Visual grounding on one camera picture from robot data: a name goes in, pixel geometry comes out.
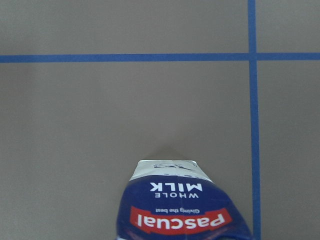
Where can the blue white milk carton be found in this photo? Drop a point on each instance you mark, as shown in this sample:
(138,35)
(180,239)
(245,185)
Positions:
(176,200)

